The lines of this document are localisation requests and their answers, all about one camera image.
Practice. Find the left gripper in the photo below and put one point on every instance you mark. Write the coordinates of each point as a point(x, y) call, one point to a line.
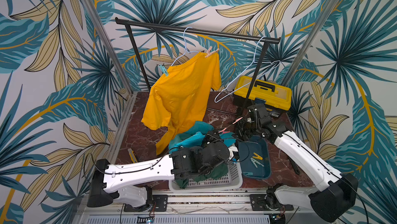
point(210, 136)

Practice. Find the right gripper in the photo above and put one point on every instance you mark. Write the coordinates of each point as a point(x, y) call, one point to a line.
point(245, 125)

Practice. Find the red clothespin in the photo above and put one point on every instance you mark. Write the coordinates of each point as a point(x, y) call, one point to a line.
point(222, 132)

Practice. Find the teal blue t-shirt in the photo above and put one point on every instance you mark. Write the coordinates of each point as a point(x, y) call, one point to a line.
point(195, 136)

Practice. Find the yellow clothespin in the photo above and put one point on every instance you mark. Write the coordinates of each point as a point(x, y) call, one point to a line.
point(257, 157)

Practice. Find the dark green t-shirt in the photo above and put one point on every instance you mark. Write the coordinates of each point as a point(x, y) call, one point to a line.
point(216, 174)

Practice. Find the pale green clothespin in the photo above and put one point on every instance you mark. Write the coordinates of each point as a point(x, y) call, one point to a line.
point(256, 163)

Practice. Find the pink wire hanger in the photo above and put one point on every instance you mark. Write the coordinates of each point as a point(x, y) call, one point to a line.
point(231, 124)

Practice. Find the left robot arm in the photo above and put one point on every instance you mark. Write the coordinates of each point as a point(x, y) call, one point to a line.
point(188, 158)

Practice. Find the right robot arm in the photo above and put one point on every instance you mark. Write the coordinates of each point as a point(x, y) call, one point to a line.
point(333, 192)

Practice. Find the dark teal tray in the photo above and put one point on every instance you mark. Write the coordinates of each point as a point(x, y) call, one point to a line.
point(246, 149)

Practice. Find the yellow black toolbox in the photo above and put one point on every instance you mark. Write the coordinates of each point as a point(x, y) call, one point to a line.
point(276, 98)

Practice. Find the white plastic basket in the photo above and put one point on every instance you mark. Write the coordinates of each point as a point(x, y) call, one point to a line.
point(232, 180)

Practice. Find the yellow t-shirt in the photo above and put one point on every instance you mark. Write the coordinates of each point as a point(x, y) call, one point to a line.
point(179, 99)

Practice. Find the red pipe wrench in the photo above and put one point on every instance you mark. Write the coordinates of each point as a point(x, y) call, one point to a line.
point(294, 166)

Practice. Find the yellow utility knife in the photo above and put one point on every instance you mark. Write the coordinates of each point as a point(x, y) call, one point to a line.
point(132, 156)

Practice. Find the beige clothespin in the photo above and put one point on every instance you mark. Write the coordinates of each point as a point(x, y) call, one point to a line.
point(210, 51)

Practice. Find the mint clothespin far left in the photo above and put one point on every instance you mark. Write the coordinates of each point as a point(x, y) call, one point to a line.
point(163, 69)

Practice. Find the black clothes rack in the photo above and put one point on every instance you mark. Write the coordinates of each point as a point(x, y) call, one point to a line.
point(207, 33)

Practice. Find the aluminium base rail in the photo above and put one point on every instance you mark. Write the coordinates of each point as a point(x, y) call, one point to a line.
point(225, 207)

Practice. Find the light blue wire hanger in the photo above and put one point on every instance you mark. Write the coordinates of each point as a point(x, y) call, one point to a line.
point(186, 50)

